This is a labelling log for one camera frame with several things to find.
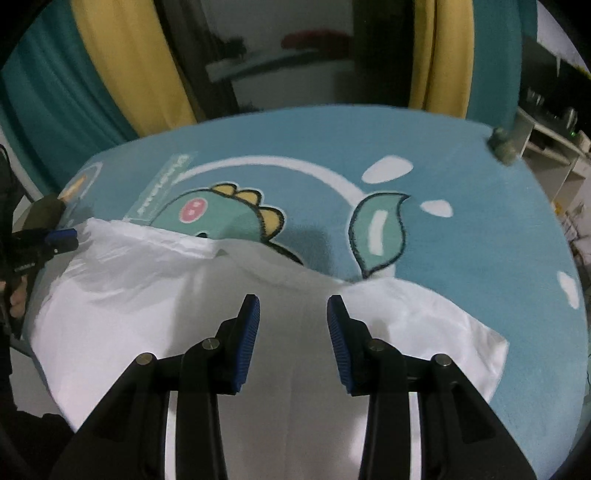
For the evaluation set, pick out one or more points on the blue dinosaur print blanket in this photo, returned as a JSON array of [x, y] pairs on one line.
[[461, 254]]

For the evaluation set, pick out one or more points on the small olive green object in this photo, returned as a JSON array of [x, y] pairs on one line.
[[503, 145]]

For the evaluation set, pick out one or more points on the person's left hand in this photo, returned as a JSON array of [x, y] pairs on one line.
[[18, 302]]

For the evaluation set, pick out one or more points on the glass window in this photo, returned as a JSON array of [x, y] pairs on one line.
[[300, 83]]

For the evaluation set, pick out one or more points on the yellow curtain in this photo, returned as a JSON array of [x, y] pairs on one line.
[[443, 55], [129, 60]]

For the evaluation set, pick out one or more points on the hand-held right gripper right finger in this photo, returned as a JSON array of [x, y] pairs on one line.
[[339, 344]]

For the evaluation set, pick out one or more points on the white desk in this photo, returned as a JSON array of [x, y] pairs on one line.
[[554, 152]]

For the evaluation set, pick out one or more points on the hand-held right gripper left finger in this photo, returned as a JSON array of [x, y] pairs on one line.
[[247, 344]]

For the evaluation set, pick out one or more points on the white hooded jacket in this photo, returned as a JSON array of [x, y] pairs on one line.
[[138, 300]]

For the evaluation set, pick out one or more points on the teal curtain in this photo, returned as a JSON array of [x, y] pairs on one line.
[[498, 69], [55, 92]]

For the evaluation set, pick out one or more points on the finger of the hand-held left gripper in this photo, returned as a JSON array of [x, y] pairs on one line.
[[60, 236], [62, 247]]

